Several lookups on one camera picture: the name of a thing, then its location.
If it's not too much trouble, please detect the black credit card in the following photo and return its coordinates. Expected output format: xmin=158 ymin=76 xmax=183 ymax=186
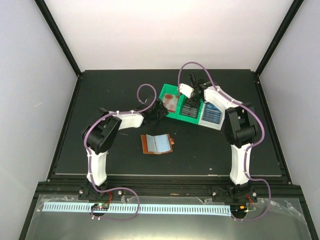
xmin=180 ymin=99 xmax=200 ymax=118

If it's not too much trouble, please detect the brown leather card holder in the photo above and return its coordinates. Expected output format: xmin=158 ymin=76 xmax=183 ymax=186
xmin=140 ymin=134 xmax=175 ymax=155

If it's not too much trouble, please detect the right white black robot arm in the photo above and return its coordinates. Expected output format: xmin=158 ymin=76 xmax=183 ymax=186
xmin=179 ymin=73 xmax=265 ymax=202

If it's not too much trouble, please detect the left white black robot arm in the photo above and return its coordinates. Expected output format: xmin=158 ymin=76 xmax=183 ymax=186
xmin=82 ymin=98 xmax=169 ymax=200

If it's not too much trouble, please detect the red patterned card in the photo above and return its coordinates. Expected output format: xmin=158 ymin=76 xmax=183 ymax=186
xmin=162 ymin=93 xmax=180 ymax=113

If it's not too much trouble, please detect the blue credit card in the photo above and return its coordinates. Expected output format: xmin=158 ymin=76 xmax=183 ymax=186
xmin=202 ymin=103 xmax=222 ymax=124

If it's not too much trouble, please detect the green bin middle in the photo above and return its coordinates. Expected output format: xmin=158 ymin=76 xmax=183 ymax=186
xmin=176 ymin=95 xmax=204 ymax=125

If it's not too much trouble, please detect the green bin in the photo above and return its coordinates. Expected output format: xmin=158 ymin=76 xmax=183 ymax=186
xmin=176 ymin=95 xmax=204 ymax=125
xmin=159 ymin=83 xmax=183 ymax=119

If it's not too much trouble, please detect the green bin left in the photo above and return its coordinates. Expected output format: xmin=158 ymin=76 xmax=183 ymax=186
xmin=159 ymin=83 xmax=183 ymax=119

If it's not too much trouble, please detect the white bin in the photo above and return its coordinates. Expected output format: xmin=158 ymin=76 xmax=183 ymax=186
xmin=198 ymin=102 xmax=224 ymax=131

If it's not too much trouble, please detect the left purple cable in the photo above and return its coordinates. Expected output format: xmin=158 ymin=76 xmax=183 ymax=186
xmin=83 ymin=83 xmax=140 ymax=222

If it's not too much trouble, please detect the purple cable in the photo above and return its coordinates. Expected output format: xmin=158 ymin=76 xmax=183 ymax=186
xmin=83 ymin=83 xmax=140 ymax=222
xmin=177 ymin=61 xmax=272 ymax=223

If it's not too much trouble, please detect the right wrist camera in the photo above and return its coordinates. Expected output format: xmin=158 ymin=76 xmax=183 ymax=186
xmin=178 ymin=83 xmax=194 ymax=99

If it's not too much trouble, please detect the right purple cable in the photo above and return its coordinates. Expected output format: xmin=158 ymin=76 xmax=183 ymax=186
xmin=177 ymin=61 xmax=272 ymax=223

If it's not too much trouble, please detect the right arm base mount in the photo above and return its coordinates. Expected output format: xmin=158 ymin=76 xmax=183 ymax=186
xmin=211 ymin=185 xmax=258 ymax=203

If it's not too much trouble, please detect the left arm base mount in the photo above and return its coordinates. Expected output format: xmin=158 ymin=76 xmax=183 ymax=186
xmin=78 ymin=184 xmax=123 ymax=203

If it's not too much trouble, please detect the black aluminium frame rail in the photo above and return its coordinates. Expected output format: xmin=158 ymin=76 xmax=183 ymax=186
xmin=19 ymin=174 xmax=318 ymax=240

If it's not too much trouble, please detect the white slotted cable duct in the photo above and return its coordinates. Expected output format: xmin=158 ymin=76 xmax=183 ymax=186
xmin=42 ymin=202 xmax=231 ymax=217

